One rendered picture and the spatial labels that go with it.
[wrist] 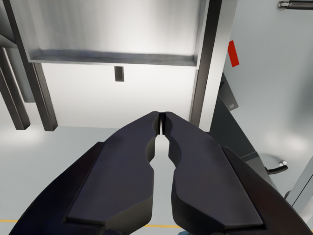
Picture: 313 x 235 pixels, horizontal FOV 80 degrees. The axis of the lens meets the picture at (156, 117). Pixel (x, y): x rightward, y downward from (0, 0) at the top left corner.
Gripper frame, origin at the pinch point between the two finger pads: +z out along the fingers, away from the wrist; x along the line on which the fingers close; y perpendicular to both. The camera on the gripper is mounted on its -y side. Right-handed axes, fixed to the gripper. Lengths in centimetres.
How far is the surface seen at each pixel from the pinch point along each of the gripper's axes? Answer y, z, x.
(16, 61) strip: 2.8, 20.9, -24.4
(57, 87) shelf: 7.3, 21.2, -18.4
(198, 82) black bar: 4.6, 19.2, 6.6
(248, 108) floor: 55, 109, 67
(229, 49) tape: 15, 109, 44
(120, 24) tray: -3.6, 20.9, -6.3
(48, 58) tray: 1.5, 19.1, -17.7
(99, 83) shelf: 6.2, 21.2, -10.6
